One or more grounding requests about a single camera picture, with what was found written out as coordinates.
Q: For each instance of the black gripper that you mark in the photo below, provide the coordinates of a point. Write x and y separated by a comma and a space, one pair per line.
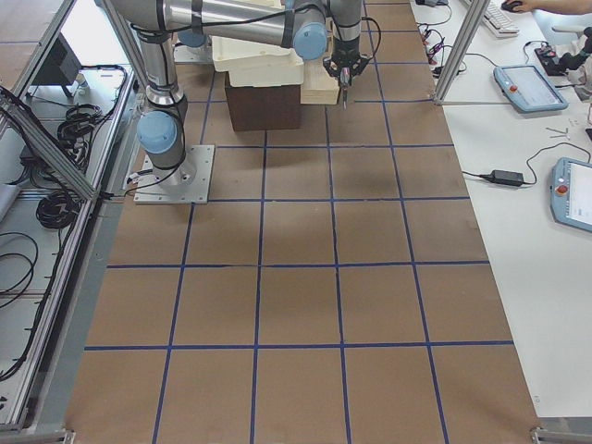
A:
346, 51

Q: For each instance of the wooden drawer with white handle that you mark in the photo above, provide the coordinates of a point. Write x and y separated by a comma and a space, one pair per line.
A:
318, 87

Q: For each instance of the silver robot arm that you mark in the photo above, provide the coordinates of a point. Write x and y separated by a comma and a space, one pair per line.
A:
300, 26

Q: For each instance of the dark brown drawer cabinet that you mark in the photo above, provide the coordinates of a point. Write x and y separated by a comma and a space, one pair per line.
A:
264, 108

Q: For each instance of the person's hand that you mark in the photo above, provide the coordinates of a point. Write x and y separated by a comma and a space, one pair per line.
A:
529, 5

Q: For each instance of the cream plastic tray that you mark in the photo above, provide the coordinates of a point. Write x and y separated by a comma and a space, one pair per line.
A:
232, 54

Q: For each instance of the cream plastic box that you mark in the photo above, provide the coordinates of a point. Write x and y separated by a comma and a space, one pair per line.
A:
268, 75

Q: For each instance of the white keyboard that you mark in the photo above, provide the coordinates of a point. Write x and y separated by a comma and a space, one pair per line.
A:
498, 23

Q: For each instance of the blue teach pendant far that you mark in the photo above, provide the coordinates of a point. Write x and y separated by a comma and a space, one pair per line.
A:
529, 89

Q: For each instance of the blue teach pendant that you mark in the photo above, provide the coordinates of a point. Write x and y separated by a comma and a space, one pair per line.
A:
529, 89
570, 193

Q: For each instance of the black computer mouse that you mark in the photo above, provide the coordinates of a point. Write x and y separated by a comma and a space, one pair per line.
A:
511, 6

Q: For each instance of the black power adapter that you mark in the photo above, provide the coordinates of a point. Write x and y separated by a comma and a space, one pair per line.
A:
504, 177

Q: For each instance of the blue teach pendant near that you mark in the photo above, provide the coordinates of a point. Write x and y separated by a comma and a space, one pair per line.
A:
570, 193

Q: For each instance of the aluminium frame post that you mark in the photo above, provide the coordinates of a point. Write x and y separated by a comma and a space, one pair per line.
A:
462, 42

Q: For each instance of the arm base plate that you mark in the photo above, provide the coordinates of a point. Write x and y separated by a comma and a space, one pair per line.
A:
189, 184

